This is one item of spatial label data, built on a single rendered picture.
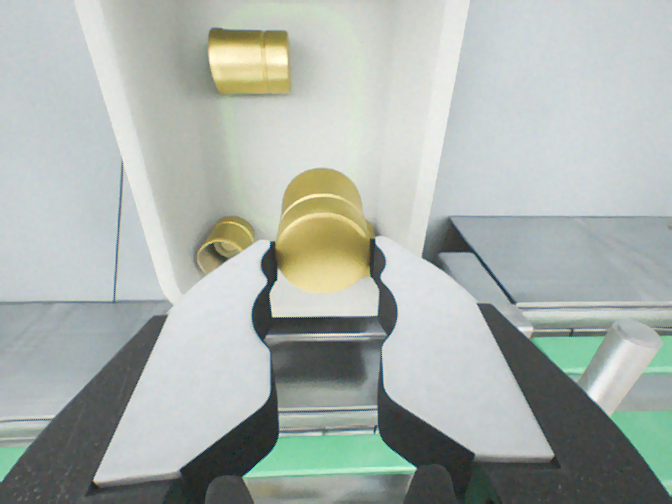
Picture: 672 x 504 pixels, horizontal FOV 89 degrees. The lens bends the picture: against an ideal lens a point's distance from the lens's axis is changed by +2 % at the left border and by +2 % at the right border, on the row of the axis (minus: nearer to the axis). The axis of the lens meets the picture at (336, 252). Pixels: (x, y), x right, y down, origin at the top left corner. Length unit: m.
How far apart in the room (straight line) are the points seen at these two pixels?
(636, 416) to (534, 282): 0.08
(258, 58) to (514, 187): 0.23
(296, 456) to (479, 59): 0.31
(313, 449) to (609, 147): 0.33
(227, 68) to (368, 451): 0.26
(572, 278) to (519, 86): 0.15
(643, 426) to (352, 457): 0.16
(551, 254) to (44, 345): 0.41
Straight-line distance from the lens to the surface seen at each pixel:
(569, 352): 0.24
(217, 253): 0.29
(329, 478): 0.27
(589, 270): 0.29
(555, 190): 0.36
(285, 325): 0.32
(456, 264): 0.25
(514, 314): 0.21
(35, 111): 0.35
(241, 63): 0.23
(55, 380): 0.35
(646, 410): 0.24
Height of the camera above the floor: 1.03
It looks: 59 degrees down
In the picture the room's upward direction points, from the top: 175 degrees clockwise
